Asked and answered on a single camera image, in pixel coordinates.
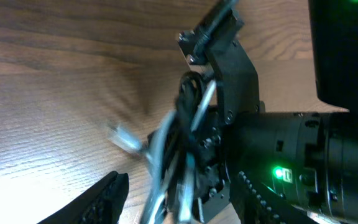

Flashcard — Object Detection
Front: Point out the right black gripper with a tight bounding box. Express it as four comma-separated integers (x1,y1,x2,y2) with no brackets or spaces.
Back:
178,1,260,218

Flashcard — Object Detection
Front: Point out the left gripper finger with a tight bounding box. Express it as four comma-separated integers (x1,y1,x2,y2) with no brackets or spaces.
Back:
40,171,129,224

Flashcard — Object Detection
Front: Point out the black usb cable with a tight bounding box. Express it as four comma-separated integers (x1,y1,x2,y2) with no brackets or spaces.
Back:
162,70,208,218

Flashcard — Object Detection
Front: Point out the white usb cable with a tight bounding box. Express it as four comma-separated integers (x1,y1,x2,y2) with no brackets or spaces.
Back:
106,80,217,224

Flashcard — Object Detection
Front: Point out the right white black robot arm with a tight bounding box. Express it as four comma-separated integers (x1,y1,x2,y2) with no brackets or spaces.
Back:
178,1,358,223

